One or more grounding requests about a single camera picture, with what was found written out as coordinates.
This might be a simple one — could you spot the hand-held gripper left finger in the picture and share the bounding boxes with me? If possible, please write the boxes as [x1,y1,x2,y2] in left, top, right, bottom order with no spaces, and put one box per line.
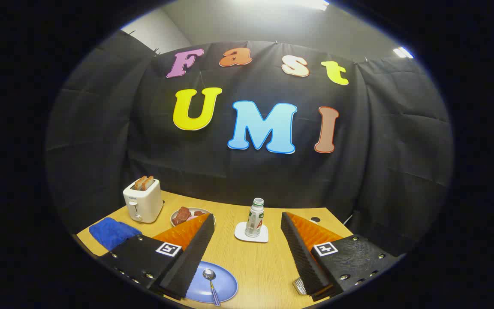
[99,212,216,301]

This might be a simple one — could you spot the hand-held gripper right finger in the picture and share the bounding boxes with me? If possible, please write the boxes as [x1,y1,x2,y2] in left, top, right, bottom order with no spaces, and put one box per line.
[280,211,402,303]

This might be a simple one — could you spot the spoon with blue checkered handle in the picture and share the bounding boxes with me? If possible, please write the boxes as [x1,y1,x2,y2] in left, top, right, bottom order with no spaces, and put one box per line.
[202,269,221,306]

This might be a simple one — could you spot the brown meat piece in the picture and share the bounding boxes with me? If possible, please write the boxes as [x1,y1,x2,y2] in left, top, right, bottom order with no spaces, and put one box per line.
[172,206,192,225]

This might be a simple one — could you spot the blue round plate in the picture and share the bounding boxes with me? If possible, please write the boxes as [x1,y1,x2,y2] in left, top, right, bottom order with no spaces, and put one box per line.
[185,261,238,304]

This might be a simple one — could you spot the beige food plate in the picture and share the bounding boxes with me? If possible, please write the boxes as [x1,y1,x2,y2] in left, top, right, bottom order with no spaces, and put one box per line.
[170,208,216,228]

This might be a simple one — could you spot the white square coaster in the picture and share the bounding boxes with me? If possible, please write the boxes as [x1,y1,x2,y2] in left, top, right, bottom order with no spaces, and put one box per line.
[234,221,269,243]

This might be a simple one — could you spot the clear plastic bottle green cap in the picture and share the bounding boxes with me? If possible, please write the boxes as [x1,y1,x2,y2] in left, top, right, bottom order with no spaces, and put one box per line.
[244,198,265,238]

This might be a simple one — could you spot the white toaster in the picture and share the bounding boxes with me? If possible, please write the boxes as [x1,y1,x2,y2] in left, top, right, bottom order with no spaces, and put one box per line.
[123,178,165,224]

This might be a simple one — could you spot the blue folded towel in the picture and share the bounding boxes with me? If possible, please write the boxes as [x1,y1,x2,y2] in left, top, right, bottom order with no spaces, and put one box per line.
[89,217,143,251]

